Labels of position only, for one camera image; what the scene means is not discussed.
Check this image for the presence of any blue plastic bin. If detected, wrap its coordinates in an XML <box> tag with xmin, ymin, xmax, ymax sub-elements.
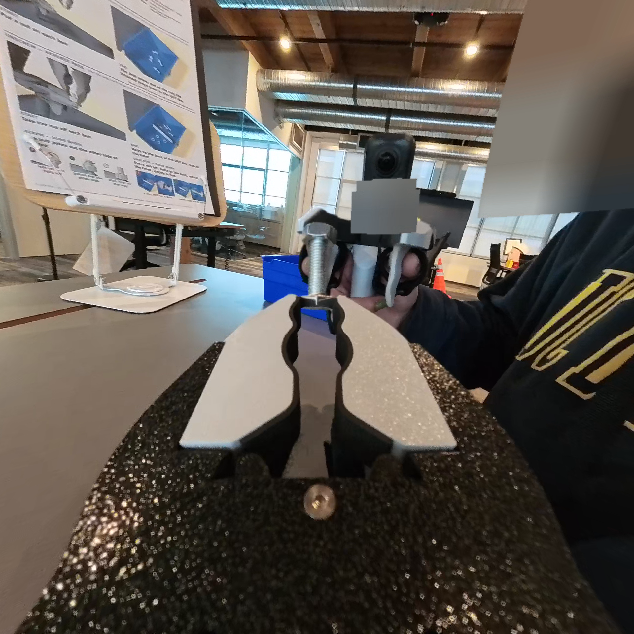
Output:
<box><xmin>261</xmin><ymin>254</ymin><xmax>335</xmax><ymax>320</ymax></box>

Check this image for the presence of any silver ventilation duct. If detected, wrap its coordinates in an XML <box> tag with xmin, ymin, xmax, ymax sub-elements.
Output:
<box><xmin>274</xmin><ymin>99</ymin><xmax>498</xmax><ymax>132</ymax></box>
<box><xmin>255</xmin><ymin>68</ymin><xmax>506</xmax><ymax>104</ymax></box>
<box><xmin>339</xmin><ymin>134</ymin><xmax>491</xmax><ymax>164</ymax></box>

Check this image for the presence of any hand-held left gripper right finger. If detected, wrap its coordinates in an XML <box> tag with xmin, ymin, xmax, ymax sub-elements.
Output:
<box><xmin>335</xmin><ymin>295</ymin><xmax>457</xmax><ymax>459</ymax></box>

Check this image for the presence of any black monitor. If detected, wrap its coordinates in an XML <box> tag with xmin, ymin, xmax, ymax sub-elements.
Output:
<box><xmin>417</xmin><ymin>190</ymin><xmax>475</xmax><ymax>249</ymax></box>

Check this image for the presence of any steel hex bolt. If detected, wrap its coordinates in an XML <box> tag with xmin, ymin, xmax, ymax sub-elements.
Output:
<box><xmin>300</xmin><ymin>221</ymin><xmax>339</xmax><ymax>299</ymax></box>

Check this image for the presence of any white sign stand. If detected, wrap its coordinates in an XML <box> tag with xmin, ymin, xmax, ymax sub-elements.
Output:
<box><xmin>0</xmin><ymin>0</ymin><xmax>229</xmax><ymax>314</ymax></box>

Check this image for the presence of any person's right forearm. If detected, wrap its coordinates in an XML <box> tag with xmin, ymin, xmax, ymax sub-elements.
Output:
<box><xmin>399</xmin><ymin>285</ymin><xmax>501</xmax><ymax>392</ymax></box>

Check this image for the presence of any black office chair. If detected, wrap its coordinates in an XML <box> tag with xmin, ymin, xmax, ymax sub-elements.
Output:
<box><xmin>488</xmin><ymin>243</ymin><xmax>518</xmax><ymax>287</ymax></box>

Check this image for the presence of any printed instruction sheet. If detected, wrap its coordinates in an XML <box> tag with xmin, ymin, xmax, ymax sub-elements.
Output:
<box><xmin>0</xmin><ymin>0</ymin><xmax>216</xmax><ymax>216</ymax></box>

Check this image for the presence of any wooden desk with black legs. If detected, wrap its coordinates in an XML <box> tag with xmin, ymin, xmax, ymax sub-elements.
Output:
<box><xmin>179</xmin><ymin>220</ymin><xmax>246</xmax><ymax>270</ymax></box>

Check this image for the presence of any white folded paper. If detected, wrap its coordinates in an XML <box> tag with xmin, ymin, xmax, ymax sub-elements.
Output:
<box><xmin>73</xmin><ymin>225</ymin><xmax>135</xmax><ymax>276</ymax></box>

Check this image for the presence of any person's dark sweatshirt torso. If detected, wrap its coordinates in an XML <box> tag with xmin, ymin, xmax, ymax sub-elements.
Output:
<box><xmin>466</xmin><ymin>208</ymin><xmax>634</xmax><ymax>634</ymax></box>

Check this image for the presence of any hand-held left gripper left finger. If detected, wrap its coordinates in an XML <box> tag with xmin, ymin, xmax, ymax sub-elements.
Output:
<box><xmin>179</xmin><ymin>295</ymin><xmax>302</xmax><ymax>451</ymax></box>

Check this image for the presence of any person's right hand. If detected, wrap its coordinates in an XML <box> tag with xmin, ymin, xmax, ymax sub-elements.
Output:
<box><xmin>338</xmin><ymin>250</ymin><xmax>424</xmax><ymax>330</ymax></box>

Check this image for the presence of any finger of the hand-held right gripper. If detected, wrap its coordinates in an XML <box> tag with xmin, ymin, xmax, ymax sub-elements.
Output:
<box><xmin>384</xmin><ymin>220</ymin><xmax>437</xmax><ymax>309</ymax></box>
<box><xmin>297</xmin><ymin>207</ymin><xmax>328</xmax><ymax>234</ymax></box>

